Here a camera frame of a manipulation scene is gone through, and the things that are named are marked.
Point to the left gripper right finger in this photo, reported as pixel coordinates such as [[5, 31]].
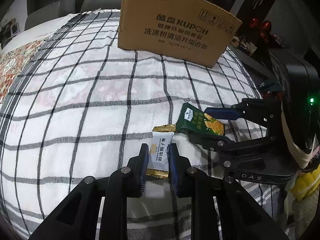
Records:
[[220, 208]]

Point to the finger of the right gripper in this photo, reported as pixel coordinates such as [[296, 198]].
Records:
[[210, 141], [223, 113]]

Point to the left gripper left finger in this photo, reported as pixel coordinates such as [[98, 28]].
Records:
[[97, 208]]

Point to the green cracker snack packet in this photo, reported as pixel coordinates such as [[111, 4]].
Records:
[[192, 119]]

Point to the white gold candy packet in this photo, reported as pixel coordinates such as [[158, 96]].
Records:
[[158, 164]]

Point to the green cloth on chair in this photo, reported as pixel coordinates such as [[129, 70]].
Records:
[[270, 87]]

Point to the red balloons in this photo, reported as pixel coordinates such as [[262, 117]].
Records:
[[262, 29]]

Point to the checkered white tablecloth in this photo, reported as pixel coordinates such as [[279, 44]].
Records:
[[82, 107]]

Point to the brown cardboard box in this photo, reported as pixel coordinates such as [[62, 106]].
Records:
[[192, 30]]

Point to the grey dining chair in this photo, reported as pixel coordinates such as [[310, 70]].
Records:
[[45, 14], [91, 5]]

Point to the floral patterned placemat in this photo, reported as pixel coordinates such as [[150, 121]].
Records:
[[14, 61]]

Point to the white shelf rack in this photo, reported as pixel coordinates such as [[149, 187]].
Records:
[[8, 32]]

